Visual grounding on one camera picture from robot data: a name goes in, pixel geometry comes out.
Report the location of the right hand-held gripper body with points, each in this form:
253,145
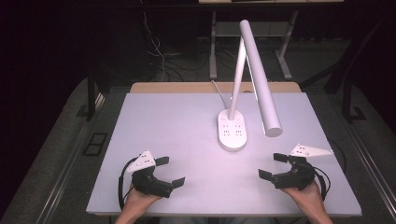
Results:
297,177

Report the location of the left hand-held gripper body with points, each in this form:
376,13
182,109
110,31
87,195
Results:
149,182

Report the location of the person's left hand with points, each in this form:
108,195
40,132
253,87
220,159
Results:
137,200

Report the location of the person's right hand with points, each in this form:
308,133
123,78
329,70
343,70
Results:
308,197

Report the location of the white desk lamp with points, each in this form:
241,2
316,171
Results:
232,133

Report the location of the black metal stand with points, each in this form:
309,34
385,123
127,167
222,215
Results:
347,99
91,96

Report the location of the black floor frame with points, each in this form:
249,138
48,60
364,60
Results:
95,143

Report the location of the grey metal desk frame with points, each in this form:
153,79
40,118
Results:
213,53

